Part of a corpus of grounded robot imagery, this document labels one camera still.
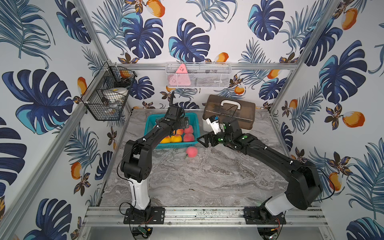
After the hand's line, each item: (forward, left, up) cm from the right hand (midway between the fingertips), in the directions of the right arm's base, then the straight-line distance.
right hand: (203, 135), depth 81 cm
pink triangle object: (+31, +13, +16) cm, 38 cm away
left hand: (+16, +14, -4) cm, 21 cm away
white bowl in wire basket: (+15, +47, +16) cm, 52 cm away
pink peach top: (-1, +6, -15) cm, 17 cm away
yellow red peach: (+13, +15, -13) cm, 24 cm away
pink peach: (+16, +8, -15) cm, 23 cm away
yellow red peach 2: (+8, +17, -14) cm, 23 cm away
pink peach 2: (+8, +9, -13) cm, 18 cm away
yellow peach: (+5, +23, -12) cm, 26 cm away
